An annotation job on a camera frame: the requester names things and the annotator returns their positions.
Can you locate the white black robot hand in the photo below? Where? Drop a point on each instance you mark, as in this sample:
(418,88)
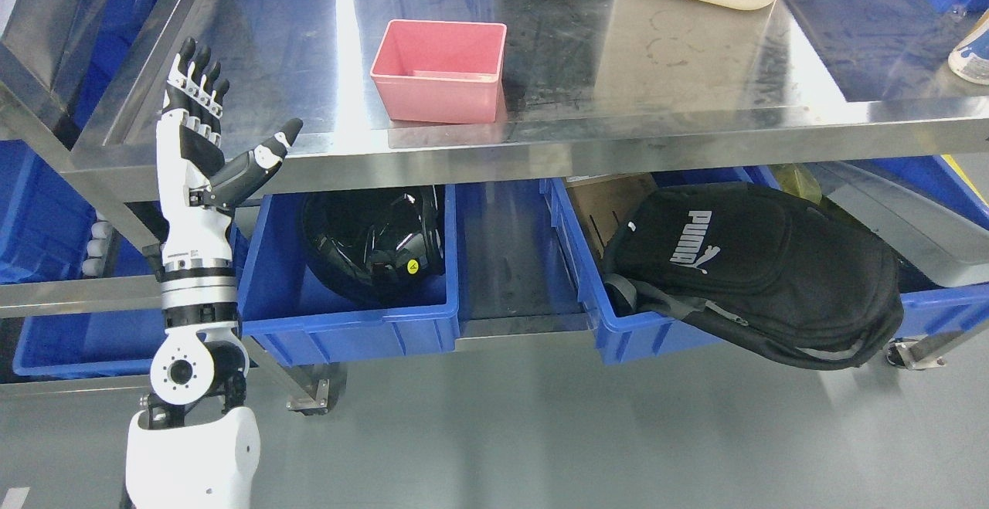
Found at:
(199,190)

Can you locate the pink plastic storage box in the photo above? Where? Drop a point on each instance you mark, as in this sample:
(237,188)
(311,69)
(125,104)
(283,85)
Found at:
(446,72)

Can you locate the cardboard box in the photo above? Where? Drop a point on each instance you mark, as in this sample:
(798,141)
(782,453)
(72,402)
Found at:
(602,203)

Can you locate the blue bin far left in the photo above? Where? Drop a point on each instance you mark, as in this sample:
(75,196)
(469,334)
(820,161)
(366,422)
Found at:
(45,224)

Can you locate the blue bin with helmet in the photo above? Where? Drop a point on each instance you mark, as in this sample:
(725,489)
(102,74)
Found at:
(299,321)

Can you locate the blue bin lower left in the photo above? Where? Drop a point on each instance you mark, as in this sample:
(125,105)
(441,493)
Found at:
(92,345)

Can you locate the black helmet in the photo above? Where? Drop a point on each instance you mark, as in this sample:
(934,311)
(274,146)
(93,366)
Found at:
(374,246)

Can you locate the black Puma backpack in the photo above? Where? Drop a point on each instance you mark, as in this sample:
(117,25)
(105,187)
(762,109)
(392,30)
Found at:
(770,272)

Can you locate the blue bin with backpack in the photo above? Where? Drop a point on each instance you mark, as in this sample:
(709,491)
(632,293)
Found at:
(929,309)

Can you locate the white bottle right edge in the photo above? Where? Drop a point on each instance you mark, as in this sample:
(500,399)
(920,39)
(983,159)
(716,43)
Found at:
(969,58)

